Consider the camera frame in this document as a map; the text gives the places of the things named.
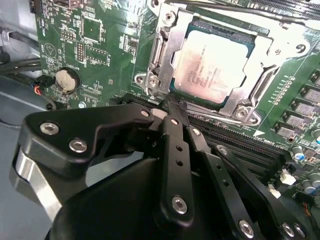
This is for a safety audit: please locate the silver CPU plate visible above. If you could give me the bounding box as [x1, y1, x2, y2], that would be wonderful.
[169, 21, 256, 105]

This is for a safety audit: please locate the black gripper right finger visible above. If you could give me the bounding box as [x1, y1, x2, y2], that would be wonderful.
[187, 126, 310, 240]

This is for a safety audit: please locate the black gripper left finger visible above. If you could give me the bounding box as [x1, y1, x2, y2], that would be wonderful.
[9, 93, 196, 222]

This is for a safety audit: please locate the thin metal locking lever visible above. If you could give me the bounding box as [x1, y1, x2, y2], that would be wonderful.
[149, 27, 167, 76]
[249, 65, 280, 106]

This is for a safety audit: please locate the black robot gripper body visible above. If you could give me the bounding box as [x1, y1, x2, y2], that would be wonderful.
[49, 156, 237, 240]

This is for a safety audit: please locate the metal socket cover frame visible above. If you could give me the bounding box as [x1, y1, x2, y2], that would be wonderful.
[164, 4, 283, 113]

